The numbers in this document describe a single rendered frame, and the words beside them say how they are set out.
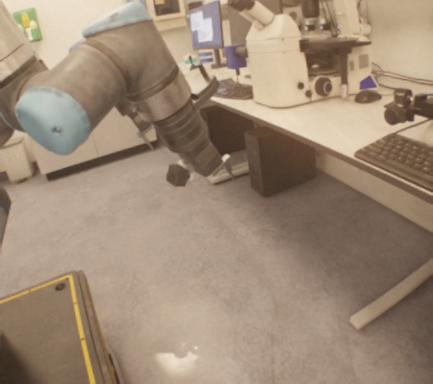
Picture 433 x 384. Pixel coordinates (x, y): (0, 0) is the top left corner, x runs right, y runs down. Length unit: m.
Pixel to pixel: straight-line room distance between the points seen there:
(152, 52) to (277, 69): 0.62
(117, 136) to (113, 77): 2.64
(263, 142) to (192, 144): 1.33
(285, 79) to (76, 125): 0.75
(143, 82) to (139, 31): 0.07
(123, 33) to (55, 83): 0.10
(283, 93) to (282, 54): 0.12
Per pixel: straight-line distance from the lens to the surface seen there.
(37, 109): 0.35
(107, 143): 3.02
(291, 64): 1.00
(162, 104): 0.44
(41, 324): 1.10
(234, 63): 1.18
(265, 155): 1.84
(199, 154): 0.51
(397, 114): 0.66
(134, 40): 0.40
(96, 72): 0.37
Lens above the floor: 1.02
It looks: 24 degrees down
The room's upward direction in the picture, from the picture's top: 10 degrees counter-clockwise
